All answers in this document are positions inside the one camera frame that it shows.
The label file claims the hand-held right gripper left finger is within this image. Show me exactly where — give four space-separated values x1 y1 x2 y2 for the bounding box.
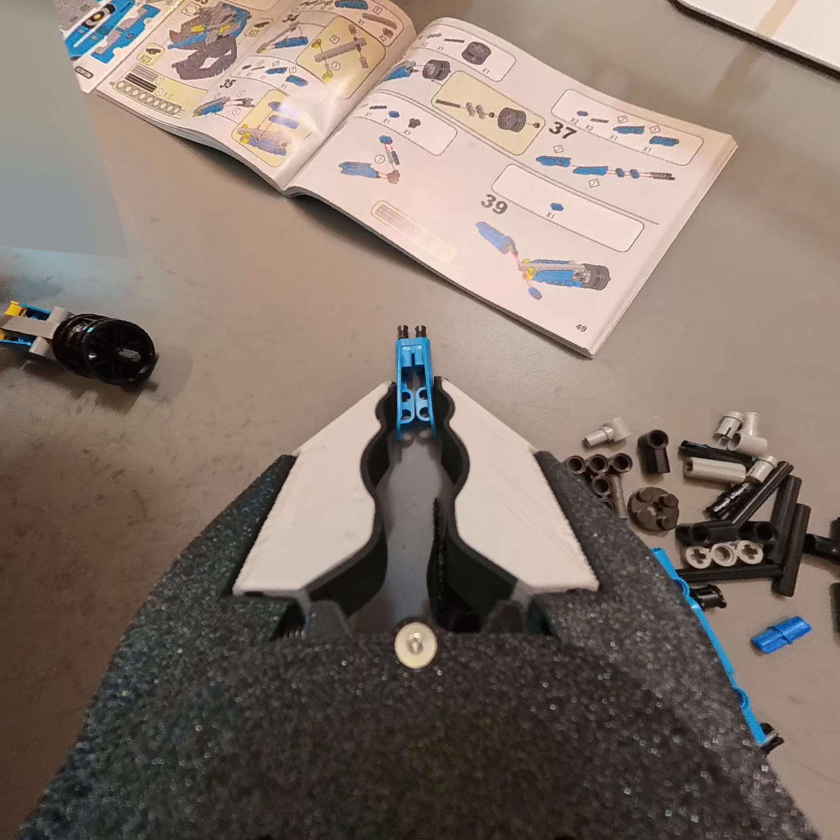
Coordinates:
233 382 389 599

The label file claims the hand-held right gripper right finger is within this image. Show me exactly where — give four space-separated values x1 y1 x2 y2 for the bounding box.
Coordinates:
435 378 601 593

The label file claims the blue panel brick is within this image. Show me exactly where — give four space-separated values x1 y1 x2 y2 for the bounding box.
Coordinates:
394 323 438 442

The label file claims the wheel and beam assembly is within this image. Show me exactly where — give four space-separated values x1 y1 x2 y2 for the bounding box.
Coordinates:
0 301 160 389

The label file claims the pile of toy bricks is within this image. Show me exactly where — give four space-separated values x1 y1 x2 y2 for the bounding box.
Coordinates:
567 410 840 752

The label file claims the grey desk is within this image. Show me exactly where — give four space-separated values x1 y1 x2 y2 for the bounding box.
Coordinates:
0 0 840 840

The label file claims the instruction manual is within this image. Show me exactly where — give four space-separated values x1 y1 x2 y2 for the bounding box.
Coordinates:
95 0 739 360

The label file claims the sticker sheet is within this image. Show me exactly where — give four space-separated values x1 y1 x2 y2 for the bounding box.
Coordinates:
59 0 168 93

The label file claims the white stand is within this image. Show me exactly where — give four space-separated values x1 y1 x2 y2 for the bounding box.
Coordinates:
669 0 840 76

